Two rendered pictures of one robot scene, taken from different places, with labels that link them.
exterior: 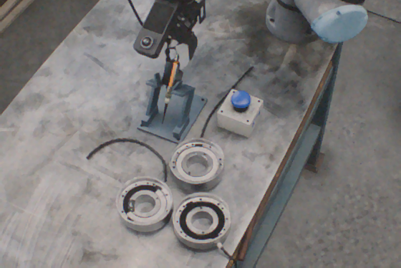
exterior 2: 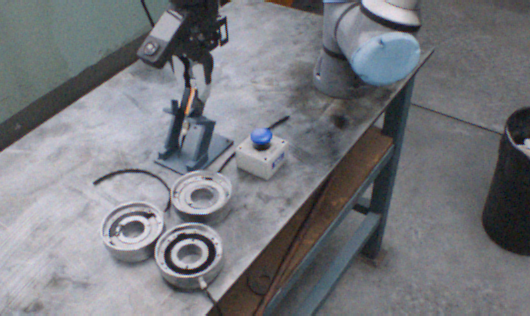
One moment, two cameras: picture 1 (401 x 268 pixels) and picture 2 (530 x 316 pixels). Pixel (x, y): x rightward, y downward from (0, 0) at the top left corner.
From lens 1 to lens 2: 0.37 m
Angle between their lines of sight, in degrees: 13
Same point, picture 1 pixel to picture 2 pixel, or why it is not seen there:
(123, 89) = (151, 127)
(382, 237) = not seen: outside the picture
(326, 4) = (368, 33)
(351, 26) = (398, 62)
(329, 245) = not seen: outside the picture
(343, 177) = (405, 276)
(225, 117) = (243, 155)
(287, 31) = (332, 84)
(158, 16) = (167, 24)
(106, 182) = (105, 208)
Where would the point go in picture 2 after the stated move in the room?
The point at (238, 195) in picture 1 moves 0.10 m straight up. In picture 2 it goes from (241, 236) to (238, 194)
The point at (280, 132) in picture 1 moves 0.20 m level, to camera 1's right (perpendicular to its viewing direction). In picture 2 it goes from (304, 179) to (416, 185)
